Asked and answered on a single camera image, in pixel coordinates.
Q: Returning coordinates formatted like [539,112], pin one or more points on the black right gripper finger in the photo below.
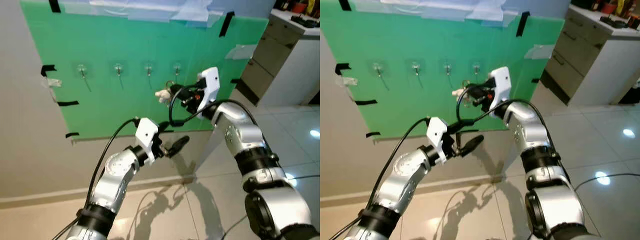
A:
[471,96]
[177,87]
[179,95]
[469,88]

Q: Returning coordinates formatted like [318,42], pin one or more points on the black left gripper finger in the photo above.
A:
[164,127]
[179,145]
[454,127]
[472,144]

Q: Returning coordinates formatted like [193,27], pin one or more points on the keys with white plush charm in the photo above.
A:
[162,94]
[457,92]

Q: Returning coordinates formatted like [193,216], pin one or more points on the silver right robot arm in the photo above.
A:
[525,130]
[240,132]

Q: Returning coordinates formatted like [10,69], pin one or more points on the clear adhesive metal hook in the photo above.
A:
[148,68]
[118,68]
[476,66]
[177,67]
[81,69]
[447,67]
[416,67]
[378,68]

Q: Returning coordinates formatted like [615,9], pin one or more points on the green board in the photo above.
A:
[125,45]
[425,45]

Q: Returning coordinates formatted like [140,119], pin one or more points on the clear tape piece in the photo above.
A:
[539,52]
[350,81]
[240,52]
[54,82]

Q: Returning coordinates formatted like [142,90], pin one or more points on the clear plastic sheet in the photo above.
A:
[150,10]
[450,9]

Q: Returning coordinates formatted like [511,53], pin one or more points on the grey drawer cabinet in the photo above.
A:
[295,70]
[600,65]

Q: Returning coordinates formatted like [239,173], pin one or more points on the flat black object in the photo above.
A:
[305,22]
[614,22]

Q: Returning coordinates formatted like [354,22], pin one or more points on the red pot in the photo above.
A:
[300,7]
[609,7]

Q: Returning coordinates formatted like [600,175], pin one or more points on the yellow bottle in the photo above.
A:
[622,7]
[310,7]

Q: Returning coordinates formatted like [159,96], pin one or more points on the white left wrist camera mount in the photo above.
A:
[437,131]
[146,131]

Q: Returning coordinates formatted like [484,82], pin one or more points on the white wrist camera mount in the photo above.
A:
[146,131]
[437,131]
[501,82]
[210,82]

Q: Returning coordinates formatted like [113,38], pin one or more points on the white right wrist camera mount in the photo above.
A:
[210,82]
[501,82]

